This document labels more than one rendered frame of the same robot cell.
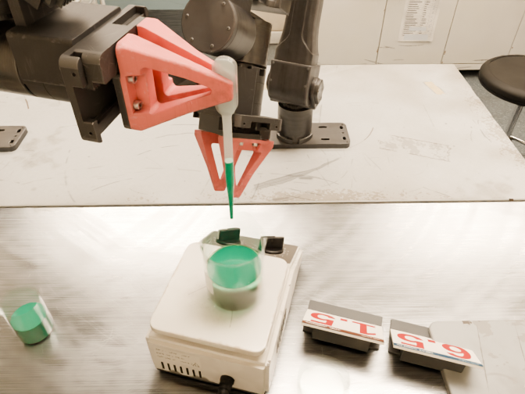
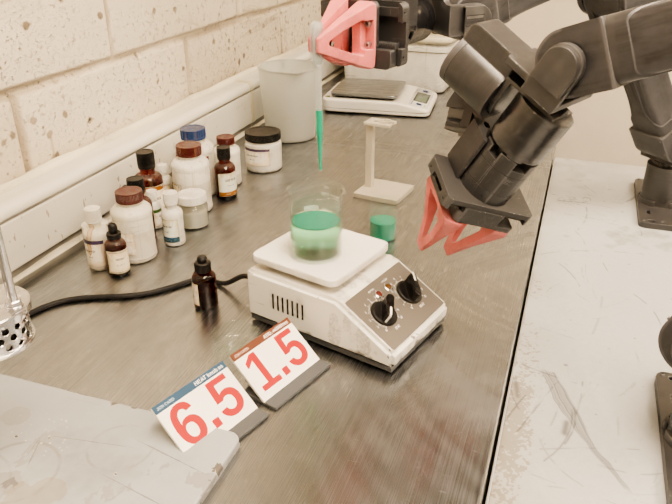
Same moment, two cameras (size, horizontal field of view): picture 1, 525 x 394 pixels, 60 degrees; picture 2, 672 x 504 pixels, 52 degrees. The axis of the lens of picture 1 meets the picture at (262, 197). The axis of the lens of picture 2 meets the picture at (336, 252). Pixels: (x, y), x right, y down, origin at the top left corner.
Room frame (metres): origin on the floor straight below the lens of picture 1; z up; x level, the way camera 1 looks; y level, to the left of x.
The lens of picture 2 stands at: (0.56, -0.63, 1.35)
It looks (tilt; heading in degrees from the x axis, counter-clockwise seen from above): 27 degrees down; 110
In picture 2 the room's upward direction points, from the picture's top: straight up
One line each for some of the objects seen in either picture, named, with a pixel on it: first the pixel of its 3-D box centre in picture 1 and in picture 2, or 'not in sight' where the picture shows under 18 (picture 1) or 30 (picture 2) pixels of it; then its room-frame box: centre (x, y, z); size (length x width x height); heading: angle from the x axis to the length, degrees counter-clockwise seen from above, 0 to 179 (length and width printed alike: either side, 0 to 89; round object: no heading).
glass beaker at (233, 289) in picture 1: (235, 265); (318, 223); (0.29, 0.03, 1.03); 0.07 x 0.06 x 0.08; 164
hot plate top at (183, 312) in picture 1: (223, 292); (321, 251); (0.29, 0.04, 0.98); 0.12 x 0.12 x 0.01; 76
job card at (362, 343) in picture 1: (344, 320); (281, 361); (0.30, -0.09, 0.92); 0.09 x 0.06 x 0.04; 74
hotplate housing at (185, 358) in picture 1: (231, 298); (339, 289); (0.32, 0.04, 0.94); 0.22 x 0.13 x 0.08; 166
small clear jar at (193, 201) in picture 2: not in sight; (192, 209); (0.01, 0.21, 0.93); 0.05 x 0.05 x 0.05
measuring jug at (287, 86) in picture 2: not in sight; (288, 99); (-0.04, 0.69, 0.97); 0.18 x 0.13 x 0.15; 125
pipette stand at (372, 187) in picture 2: not in sight; (385, 157); (0.25, 0.44, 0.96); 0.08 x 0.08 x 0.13; 83
